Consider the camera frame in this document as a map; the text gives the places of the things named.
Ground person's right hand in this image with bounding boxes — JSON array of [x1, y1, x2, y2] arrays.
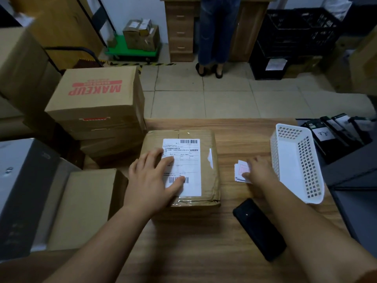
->
[[241, 155, 280, 192]]

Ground person's left hand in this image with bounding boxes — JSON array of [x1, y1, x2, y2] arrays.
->
[[123, 148, 186, 219]]

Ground stack of white stickers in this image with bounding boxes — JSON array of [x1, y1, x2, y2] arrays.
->
[[234, 160, 253, 184]]

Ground black handheld scanner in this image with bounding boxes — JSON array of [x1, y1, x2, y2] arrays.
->
[[232, 198, 288, 262]]

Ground brown taped cardboard parcel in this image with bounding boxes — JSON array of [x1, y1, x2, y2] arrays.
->
[[139, 129, 221, 208]]

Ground small plain cardboard box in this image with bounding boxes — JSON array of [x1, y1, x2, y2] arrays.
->
[[47, 169, 129, 252]]

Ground red printed cardboard box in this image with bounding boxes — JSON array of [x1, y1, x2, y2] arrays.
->
[[44, 66, 146, 133]]

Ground grey product box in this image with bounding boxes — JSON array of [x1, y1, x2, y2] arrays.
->
[[0, 138, 61, 261]]

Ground person's left forearm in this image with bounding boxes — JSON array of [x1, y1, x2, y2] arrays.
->
[[44, 203, 154, 283]]

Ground person's right forearm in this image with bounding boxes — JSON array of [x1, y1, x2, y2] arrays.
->
[[259, 178, 377, 283]]

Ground medium taped cardboard box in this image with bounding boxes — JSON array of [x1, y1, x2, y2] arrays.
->
[[123, 25, 161, 52]]

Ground small yellowish cardboard box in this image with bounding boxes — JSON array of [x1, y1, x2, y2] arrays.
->
[[138, 19, 152, 36]]

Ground small labelled cardboard box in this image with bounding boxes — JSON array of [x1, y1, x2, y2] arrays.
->
[[123, 20, 143, 35]]

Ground stack of large cardboard boxes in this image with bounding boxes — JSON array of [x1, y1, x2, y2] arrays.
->
[[7, 0, 104, 71]]

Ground white perforated plastic tray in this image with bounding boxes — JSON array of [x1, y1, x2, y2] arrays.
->
[[270, 123, 325, 205]]

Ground black scanners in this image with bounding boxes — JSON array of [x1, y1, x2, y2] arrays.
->
[[299, 119, 338, 158]]

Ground black flat device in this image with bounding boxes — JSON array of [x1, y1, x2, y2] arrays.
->
[[331, 112, 366, 143], [347, 116, 376, 145], [319, 116, 351, 146]]

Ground dark metal shelf rack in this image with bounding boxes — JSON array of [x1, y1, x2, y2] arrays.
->
[[319, 135, 377, 258]]

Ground black plastic crates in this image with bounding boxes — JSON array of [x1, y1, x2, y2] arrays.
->
[[249, 41, 291, 81]]

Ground black office chair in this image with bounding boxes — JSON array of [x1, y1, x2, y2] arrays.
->
[[43, 46, 104, 75]]

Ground green platform trolley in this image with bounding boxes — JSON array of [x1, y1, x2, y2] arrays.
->
[[75, 0, 162, 63]]

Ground black plastic crate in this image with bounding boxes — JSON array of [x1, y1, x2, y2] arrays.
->
[[294, 7, 344, 56], [259, 9, 313, 56]]

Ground wooden drawer desk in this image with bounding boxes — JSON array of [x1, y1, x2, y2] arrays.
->
[[160, 0, 277, 63]]

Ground white plastic bag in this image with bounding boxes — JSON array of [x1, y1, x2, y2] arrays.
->
[[324, 0, 353, 21]]

